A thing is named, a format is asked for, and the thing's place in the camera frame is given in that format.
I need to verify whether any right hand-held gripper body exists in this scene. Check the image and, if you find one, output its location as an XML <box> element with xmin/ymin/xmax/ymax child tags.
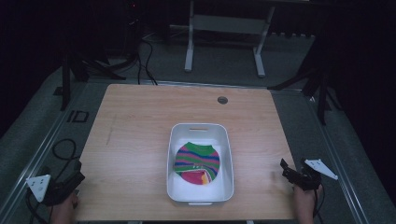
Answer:
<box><xmin>292</xmin><ymin>158</ymin><xmax>339</xmax><ymax>191</ymax></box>

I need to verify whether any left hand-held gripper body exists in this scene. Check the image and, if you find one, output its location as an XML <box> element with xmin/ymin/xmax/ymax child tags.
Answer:
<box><xmin>25</xmin><ymin>167</ymin><xmax>79</xmax><ymax>207</ymax></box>

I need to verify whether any white plastic bin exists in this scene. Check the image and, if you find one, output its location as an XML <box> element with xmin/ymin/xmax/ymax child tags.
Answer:
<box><xmin>165</xmin><ymin>122</ymin><xmax>235</xmax><ymax>206</ymax></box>

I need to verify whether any striped colourful sock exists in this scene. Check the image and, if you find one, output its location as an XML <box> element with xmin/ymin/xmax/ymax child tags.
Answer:
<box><xmin>173</xmin><ymin>141</ymin><xmax>221</xmax><ymax>186</ymax></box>

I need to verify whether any person's right hand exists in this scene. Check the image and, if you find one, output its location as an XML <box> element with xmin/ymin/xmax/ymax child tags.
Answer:
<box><xmin>293</xmin><ymin>183</ymin><xmax>324</xmax><ymax>224</ymax></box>

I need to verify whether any person's left hand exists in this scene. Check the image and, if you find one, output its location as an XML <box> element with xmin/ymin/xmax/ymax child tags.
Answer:
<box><xmin>49</xmin><ymin>191</ymin><xmax>80</xmax><ymax>224</ymax></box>

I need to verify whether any black tripod stand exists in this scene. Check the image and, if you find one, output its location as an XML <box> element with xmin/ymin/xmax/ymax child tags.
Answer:
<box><xmin>60</xmin><ymin>46</ymin><xmax>127</xmax><ymax>112</ymax></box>
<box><xmin>267</xmin><ymin>40</ymin><xmax>342</xmax><ymax>126</ymax></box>

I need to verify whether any black cable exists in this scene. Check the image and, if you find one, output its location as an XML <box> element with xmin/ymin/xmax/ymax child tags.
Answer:
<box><xmin>312</xmin><ymin>183</ymin><xmax>326</xmax><ymax>224</ymax></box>
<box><xmin>135</xmin><ymin>18</ymin><xmax>159</xmax><ymax>86</ymax></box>
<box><xmin>51</xmin><ymin>138</ymin><xmax>82</xmax><ymax>181</ymax></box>

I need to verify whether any white metal desk frame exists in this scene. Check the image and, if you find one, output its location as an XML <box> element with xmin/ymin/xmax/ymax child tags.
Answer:
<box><xmin>184</xmin><ymin>0</ymin><xmax>276</xmax><ymax>78</ymax></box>

